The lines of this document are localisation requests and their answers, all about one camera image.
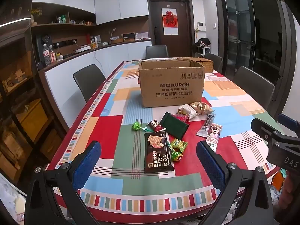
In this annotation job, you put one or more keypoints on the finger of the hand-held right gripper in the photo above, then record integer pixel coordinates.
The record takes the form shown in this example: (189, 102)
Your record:
(263, 129)
(289, 120)

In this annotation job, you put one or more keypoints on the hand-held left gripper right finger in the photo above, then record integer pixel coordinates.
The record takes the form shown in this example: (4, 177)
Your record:
(208, 161)

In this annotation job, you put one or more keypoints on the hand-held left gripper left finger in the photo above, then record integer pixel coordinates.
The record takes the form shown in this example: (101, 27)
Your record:
(90, 159)

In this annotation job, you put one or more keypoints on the white snack packet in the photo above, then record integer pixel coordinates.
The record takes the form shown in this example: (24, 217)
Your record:
(187, 111)

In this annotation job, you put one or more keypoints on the brown cardboard box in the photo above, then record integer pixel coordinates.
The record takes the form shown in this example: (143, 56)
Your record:
(171, 86)

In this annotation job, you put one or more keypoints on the person's right hand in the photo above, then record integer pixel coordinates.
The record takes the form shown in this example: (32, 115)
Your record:
(291, 192)

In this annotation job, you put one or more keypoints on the pink bear snack packet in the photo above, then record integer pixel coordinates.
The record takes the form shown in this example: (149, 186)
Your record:
(213, 137)

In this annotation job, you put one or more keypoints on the green candy packets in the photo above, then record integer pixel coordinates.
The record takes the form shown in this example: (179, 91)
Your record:
(175, 155)

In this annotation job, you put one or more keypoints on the small light green packet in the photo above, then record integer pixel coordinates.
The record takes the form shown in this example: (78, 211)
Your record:
(179, 145)

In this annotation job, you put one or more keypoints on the grey white snack bar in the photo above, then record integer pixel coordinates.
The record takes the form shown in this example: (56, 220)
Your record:
(206, 126)

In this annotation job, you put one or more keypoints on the colourful patchwork tablecloth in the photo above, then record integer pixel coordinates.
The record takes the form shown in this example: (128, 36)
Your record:
(110, 124)

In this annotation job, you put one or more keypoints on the grey dining chair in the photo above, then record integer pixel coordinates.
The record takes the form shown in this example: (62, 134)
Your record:
(88, 82)
(254, 86)
(156, 51)
(214, 61)

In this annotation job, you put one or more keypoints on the dark green snack packet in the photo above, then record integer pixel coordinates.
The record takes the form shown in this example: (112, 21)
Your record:
(174, 127)

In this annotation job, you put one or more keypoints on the pink candy packet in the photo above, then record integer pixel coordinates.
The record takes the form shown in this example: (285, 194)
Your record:
(181, 117)

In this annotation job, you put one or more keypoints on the black cracker packet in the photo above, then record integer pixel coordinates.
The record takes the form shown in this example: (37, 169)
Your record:
(157, 152)

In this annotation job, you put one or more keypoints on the beige snack packet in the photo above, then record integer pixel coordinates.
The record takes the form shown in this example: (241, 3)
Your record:
(201, 107)

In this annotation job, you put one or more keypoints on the green lollipop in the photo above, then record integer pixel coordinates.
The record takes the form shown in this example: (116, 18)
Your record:
(136, 126)

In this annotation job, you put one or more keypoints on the small dark red snack packet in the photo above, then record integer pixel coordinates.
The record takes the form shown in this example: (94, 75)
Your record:
(155, 126)

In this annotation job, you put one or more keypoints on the woven wicker basket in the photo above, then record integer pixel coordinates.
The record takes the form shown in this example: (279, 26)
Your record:
(208, 65)

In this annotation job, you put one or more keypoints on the white counter cabinet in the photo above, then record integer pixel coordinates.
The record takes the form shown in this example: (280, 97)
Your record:
(68, 70)

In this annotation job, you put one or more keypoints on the dark display shelf unit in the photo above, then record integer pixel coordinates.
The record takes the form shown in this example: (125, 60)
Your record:
(21, 98)

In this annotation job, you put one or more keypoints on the white stool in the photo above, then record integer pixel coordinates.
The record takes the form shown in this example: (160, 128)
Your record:
(206, 49)

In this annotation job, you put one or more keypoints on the black framed glass door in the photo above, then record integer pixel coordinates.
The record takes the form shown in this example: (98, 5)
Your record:
(243, 28)

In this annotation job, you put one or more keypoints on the black bag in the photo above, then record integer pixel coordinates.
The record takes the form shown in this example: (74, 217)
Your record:
(204, 41)

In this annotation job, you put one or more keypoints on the white flat tray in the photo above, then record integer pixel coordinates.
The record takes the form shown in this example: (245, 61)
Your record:
(82, 49)

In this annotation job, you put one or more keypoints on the orange label bottle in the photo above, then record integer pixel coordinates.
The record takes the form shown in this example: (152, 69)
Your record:
(52, 55)

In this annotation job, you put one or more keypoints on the clear water bottle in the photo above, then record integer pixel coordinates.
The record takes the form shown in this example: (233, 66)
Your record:
(46, 56)

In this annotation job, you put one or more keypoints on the white intercom panel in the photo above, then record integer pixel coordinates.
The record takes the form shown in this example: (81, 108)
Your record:
(201, 26)

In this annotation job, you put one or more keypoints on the black coffee machine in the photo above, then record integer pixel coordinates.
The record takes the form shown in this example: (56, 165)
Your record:
(44, 39)

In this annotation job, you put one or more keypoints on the green spray bottle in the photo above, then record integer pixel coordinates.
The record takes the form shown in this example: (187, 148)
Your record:
(63, 19)

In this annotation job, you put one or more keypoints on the dark brown door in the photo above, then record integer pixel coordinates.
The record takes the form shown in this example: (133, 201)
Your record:
(157, 16)

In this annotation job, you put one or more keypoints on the yellow flower bunch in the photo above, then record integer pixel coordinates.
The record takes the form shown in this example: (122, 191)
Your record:
(36, 13)

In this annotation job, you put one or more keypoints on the white upper cabinet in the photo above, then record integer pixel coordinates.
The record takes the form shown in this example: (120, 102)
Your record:
(117, 2)

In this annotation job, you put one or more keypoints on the black wall power strip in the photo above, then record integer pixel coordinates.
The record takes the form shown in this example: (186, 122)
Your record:
(65, 43)

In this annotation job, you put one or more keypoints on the red and white wall calendar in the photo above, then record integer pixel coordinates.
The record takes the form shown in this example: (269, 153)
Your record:
(170, 21)

